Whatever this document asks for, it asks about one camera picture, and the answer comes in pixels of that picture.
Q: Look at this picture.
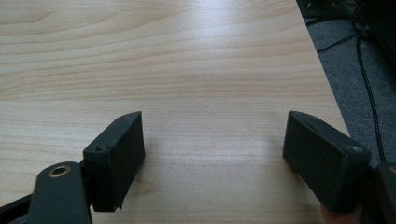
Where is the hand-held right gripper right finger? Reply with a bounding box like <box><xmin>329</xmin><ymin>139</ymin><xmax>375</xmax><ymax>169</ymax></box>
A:
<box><xmin>282</xmin><ymin>110</ymin><xmax>373</xmax><ymax>214</ymax></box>

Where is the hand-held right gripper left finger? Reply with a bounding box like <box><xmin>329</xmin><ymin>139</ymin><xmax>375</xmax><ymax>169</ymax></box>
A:
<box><xmin>82</xmin><ymin>110</ymin><xmax>147</xmax><ymax>213</ymax></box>

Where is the long black cable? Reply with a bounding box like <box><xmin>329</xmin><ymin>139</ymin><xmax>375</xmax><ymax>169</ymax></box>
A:
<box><xmin>355</xmin><ymin>33</ymin><xmax>388</xmax><ymax>163</ymax></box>

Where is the thin black cable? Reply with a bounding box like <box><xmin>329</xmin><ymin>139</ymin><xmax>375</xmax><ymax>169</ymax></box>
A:
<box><xmin>316</xmin><ymin>32</ymin><xmax>359</xmax><ymax>53</ymax></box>

